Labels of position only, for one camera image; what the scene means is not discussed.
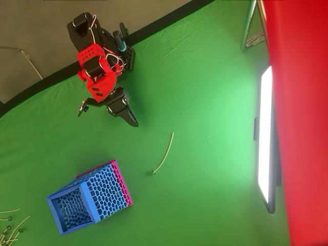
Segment thin chrome tube stand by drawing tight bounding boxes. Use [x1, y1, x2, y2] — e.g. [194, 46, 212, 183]
[240, 0, 268, 52]

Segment camera board on black bracket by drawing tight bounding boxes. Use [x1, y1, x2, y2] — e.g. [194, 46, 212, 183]
[77, 96, 105, 118]

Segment large red blurry cover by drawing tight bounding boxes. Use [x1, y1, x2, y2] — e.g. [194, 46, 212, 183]
[257, 0, 328, 246]

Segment white candle wick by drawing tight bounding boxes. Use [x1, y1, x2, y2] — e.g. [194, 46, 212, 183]
[152, 132, 175, 175]

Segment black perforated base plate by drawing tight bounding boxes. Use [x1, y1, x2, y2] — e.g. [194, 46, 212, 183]
[116, 45, 136, 75]

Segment black and teal power plug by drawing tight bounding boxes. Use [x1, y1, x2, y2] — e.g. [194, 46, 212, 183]
[112, 22, 128, 53]

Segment white and red servo cables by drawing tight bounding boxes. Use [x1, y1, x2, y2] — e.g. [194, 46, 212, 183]
[88, 14, 127, 75]

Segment green table cloth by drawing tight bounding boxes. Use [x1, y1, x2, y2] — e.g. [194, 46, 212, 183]
[0, 0, 291, 246]

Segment blue and pink mesh basket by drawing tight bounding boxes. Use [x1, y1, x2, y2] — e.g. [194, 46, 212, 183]
[46, 159, 134, 236]

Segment black LED light panel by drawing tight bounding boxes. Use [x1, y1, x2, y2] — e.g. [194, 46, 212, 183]
[253, 65, 280, 215]

